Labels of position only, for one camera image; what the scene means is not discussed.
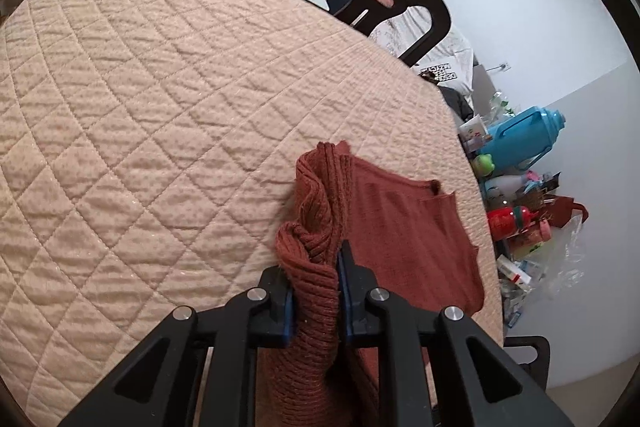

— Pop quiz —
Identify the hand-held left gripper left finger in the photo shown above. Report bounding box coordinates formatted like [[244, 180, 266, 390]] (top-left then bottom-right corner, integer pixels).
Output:
[[57, 264, 296, 427]]

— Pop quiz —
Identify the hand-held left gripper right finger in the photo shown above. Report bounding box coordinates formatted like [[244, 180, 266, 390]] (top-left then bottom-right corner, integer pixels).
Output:
[[336, 241, 576, 427]]

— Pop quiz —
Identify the rust red knit sweater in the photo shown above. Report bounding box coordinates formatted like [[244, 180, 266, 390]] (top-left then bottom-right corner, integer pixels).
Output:
[[260, 139, 486, 427]]

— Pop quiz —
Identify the red canister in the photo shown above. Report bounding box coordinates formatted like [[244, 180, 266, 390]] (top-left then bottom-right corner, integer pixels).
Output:
[[486, 205, 533, 240]]

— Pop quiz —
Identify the green frog cup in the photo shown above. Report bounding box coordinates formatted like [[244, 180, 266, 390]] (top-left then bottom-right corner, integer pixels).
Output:
[[472, 153, 498, 175]]

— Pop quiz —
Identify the printed white mug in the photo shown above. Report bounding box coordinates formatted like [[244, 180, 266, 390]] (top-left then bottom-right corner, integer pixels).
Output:
[[460, 114, 488, 152]]

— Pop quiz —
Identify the clear plastic bag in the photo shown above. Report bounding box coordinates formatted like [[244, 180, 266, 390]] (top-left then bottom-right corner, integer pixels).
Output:
[[542, 212, 586, 303]]

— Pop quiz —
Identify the dark red bag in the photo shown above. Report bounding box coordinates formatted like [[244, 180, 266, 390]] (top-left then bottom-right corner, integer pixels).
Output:
[[542, 196, 590, 228]]

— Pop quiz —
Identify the blue thermos jug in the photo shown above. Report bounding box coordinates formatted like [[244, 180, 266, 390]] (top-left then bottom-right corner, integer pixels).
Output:
[[482, 106, 567, 178]]

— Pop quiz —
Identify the beige quilted table cover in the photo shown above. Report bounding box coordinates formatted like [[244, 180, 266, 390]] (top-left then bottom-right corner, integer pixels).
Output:
[[0, 0, 503, 427]]

